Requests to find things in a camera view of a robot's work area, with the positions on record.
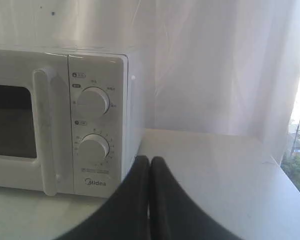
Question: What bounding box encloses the lower white control knob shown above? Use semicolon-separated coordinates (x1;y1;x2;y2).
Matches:
78;134;110;165

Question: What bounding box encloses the white sheer curtain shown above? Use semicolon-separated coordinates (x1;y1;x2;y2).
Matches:
0;0;300;163

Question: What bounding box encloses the white control knob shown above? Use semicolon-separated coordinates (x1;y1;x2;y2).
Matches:
78;134;110;165
77;87;110;119

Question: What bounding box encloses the white microwave door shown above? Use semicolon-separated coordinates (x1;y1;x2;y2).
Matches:
0;50;74;196

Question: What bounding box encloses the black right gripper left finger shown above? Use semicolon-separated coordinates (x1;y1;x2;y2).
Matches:
57;155;150;240

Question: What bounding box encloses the upper white control knob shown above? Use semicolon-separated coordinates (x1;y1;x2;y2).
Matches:
77;87;110;119

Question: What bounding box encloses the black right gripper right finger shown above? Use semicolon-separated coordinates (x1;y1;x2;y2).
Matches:
149;156;232;240

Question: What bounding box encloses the white microwave oven body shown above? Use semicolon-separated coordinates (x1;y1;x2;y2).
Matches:
0;48;144;198

